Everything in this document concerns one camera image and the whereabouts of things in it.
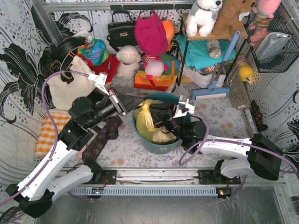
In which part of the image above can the teal plastic trash bin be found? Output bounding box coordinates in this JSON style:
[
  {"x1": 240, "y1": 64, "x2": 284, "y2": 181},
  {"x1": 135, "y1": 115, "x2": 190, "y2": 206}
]
[{"x1": 132, "y1": 92, "x2": 182, "y2": 154}]

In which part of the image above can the rainbow striped bag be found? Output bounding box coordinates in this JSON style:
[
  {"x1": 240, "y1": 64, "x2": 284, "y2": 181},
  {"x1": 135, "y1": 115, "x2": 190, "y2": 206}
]
[{"x1": 134, "y1": 54, "x2": 181, "y2": 91}]

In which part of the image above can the pink plush toy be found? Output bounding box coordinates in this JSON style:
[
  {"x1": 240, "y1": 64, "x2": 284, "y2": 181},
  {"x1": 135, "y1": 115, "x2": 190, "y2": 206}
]
[{"x1": 248, "y1": 0, "x2": 281, "y2": 30}]

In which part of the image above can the yellow plastic trash bag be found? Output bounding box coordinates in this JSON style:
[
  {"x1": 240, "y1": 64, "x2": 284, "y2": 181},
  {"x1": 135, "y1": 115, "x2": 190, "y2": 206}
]
[{"x1": 134, "y1": 99, "x2": 177, "y2": 145}]

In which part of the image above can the black wide-brim hat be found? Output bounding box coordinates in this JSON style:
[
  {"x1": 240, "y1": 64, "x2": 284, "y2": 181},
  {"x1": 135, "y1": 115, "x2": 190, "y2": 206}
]
[{"x1": 50, "y1": 36, "x2": 86, "y2": 62}]

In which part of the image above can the grey patterned sock roll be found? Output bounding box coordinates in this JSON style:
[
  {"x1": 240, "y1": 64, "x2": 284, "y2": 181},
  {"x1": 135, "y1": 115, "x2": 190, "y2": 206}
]
[{"x1": 206, "y1": 39, "x2": 221, "y2": 58}]

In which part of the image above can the white storage box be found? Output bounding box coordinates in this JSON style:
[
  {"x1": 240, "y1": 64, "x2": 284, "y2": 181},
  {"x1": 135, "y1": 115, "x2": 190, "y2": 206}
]
[{"x1": 183, "y1": 67, "x2": 226, "y2": 88}]

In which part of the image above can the orange checkered towel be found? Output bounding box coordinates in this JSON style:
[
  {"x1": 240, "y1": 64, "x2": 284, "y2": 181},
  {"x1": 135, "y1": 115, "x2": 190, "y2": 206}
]
[{"x1": 35, "y1": 109, "x2": 71, "y2": 156}]

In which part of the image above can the pink white plush doll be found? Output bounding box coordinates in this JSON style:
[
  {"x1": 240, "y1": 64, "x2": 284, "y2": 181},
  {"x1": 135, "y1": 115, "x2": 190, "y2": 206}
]
[{"x1": 143, "y1": 54, "x2": 168, "y2": 79}]

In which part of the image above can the purple cable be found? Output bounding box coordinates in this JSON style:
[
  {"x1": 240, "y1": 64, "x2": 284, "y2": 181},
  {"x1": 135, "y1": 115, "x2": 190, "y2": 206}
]
[
  {"x1": 178, "y1": 109, "x2": 299, "y2": 201},
  {"x1": 0, "y1": 70, "x2": 99, "y2": 224}
]

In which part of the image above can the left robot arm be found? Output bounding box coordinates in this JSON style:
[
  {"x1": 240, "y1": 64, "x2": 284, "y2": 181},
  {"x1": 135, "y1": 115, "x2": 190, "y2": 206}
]
[{"x1": 6, "y1": 89, "x2": 143, "y2": 218}]

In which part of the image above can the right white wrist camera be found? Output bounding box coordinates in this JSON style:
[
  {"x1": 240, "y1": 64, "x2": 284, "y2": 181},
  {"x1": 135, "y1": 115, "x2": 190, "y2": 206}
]
[{"x1": 173, "y1": 95, "x2": 195, "y2": 118}]

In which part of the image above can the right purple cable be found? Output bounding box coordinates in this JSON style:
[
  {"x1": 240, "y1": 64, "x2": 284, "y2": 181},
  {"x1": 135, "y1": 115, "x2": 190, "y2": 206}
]
[{"x1": 178, "y1": 109, "x2": 299, "y2": 201}]

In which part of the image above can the blue floor squeegee mop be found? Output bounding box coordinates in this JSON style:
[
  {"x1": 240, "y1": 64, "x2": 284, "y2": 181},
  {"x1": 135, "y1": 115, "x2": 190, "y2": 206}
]
[{"x1": 191, "y1": 30, "x2": 241, "y2": 100}]

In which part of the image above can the cream canvas tote bag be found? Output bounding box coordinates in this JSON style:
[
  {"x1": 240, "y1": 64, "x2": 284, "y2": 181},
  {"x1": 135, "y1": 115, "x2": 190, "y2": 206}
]
[{"x1": 44, "y1": 55, "x2": 99, "y2": 110}]

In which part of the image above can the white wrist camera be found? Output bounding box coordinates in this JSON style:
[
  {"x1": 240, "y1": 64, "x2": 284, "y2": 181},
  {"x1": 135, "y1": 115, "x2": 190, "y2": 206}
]
[
  {"x1": 173, "y1": 95, "x2": 195, "y2": 118},
  {"x1": 88, "y1": 72, "x2": 111, "y2": 97}
]

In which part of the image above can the orange plush toy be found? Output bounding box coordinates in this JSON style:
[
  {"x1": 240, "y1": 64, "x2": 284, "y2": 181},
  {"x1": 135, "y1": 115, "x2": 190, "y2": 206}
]
[{"x1": 162, "y1": 20, "x2": 175, "y2": 47}]

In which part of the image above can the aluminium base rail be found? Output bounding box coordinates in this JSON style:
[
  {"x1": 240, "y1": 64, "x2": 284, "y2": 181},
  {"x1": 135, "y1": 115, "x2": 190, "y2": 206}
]
[{"x1": 58, "y1": 167, "x2": 285, "y2": 187}]

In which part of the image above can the silver foil pouch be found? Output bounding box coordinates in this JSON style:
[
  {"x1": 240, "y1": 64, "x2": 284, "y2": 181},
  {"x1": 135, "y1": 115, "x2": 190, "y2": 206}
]
[{"x1": 256, "y1": 32, "x2": 292, "y2": 61}]

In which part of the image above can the white husky plush dog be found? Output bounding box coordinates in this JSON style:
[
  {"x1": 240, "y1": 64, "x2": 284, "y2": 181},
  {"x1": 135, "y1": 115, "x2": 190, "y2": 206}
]
[{"x1": 186, "y1": 0, "x2": 223, "y2": 37}]

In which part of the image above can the black wire basket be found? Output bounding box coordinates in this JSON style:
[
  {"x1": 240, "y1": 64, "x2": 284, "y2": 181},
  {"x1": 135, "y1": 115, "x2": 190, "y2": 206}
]
[{"x1": 244, "y1": 11, "x2": 299, "y2": 73}]

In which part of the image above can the brown teddy bear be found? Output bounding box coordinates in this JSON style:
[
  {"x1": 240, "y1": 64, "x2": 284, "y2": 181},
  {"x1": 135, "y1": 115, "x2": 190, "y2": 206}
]
[{"x1": 212, "y1": 0, "x2": 256, "y2": 35}]

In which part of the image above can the beige bristle broom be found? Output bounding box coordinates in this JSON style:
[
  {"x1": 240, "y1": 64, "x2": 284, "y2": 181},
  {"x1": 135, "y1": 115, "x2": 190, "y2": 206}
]
[{"x1": 227, "y1": 73, "x2": 254, "y2": 138}]

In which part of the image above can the cream plush lamb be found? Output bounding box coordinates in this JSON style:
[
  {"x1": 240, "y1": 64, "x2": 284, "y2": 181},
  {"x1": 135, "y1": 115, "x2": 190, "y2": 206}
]
[{"x1": 116, "y1": 45, "x2": 141, "y2": 78}]

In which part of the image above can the colorful tie-dye cloth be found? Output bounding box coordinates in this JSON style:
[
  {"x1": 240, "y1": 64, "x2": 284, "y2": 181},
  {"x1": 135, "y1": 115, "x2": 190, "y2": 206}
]
[{"x1": 77, "y1": 39, "x2": 109, "y2": 66}]

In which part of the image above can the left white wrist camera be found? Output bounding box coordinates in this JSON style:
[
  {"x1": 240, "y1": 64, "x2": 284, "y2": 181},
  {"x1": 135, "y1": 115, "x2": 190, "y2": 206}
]
[{"x1": 88, "y1": 72, "x2": 111, "y2": 97}]

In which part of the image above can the magenta fabric bag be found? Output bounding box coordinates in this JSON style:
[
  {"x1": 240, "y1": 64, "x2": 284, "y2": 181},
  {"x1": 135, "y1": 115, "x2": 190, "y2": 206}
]
[{"x1": 135, "y1": 13, "x2": 168, "y2": 56}]

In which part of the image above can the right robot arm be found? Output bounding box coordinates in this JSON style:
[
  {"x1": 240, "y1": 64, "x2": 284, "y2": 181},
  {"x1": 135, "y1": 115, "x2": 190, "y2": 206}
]
[{"x1": 149, "y1": 102, "x2": 283, "y2": 182}]

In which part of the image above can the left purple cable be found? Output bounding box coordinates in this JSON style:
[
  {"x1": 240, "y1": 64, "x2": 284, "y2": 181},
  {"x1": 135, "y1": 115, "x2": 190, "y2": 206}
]
[{"x1": 0, "y1": 70, "x2": 99, "y2": 224}]

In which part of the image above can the red cloth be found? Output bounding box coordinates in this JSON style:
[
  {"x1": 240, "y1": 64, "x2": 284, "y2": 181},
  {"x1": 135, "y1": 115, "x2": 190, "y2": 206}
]
[{"x1": 90, "y1": 55, "x2": 120, "y2": 84}]

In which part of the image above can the wooden shelf with black frame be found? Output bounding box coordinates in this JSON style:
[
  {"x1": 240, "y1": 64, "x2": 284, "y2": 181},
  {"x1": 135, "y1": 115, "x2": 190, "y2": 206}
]
[{"x1": 176, "y1": 13, "x2": 252, "y2": 87}]

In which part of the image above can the brown floral necktie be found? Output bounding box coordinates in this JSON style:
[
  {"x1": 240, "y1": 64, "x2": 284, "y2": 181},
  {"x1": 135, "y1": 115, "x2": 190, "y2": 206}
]
[{"x1": 82, "y1": 115, "x2": 122, "y2": 164}]

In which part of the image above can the black leather handbag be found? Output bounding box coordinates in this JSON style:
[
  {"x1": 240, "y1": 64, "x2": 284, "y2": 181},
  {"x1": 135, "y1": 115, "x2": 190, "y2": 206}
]
[{"x1": 107, "y1": 10, "x2": 138, "y2": 52}]

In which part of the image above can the teal folded cloth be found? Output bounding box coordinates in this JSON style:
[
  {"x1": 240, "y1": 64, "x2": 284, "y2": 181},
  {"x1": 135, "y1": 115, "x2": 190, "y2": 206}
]
[{"x1": 184, "y1": 40, "x2": 229, "y2": 70}]

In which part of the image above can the yellow plush duck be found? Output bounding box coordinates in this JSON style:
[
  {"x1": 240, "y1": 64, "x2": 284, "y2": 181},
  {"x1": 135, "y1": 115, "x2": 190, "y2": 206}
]
[{"x1": 236, "y1": 58, "x2": 254, "y2": 84}]

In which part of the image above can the dark patterned cloth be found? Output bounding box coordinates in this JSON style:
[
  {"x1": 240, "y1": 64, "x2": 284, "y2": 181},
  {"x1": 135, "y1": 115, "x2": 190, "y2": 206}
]
[{"x1": 250, "y1": 100, "x2": 268, "y2": 132}]

